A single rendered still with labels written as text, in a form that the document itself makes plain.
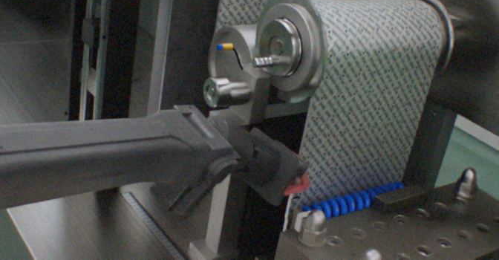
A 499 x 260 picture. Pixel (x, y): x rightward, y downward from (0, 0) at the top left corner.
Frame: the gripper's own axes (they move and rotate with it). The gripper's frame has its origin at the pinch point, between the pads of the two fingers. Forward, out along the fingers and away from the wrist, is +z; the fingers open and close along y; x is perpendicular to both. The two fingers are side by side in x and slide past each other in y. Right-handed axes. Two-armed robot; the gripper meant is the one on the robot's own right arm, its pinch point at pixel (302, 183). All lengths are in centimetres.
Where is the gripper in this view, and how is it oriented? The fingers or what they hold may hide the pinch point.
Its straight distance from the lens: 92.7
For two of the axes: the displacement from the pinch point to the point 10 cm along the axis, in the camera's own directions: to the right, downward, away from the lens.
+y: 5.7, 4.3, -7.0
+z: 6.1, 3.5, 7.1
